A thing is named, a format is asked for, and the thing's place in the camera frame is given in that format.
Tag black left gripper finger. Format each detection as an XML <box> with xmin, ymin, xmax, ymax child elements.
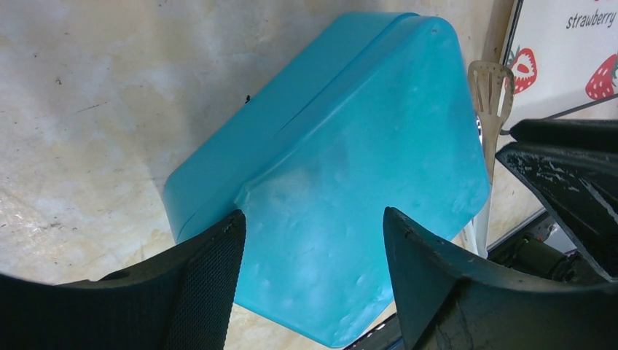
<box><xmin>1</xmin><ymin>210</ymin><xmax>246</xmax><ymax>349</ymax></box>

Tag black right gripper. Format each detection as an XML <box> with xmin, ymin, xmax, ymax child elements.
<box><xmin>383</xmin><ymin>119</ymin><xmax>617</xmax><ymax>349</ymax></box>

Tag metal tongs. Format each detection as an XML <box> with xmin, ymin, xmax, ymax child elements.
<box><xmin>464</xmin><ymin>61</ymin><xmax>515</xmax><ymax>258</ymax></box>

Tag teal box lid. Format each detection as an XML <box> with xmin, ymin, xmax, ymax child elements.
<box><xmin>235</xmin><ymin>15</ymin><xmax>488</xmax><ymax>348</ymax></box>

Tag teal chocolate box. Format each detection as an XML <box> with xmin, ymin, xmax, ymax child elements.
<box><xmin>163</xmin><ymin>12</ymin><xmax>420</xmax><ymax>244</ymax></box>

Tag strawberry print tray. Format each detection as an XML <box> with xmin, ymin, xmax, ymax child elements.
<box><xmin>501</xmin><ymin>1</ymin><xmax>617</xmax><ymax>136</ymax></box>

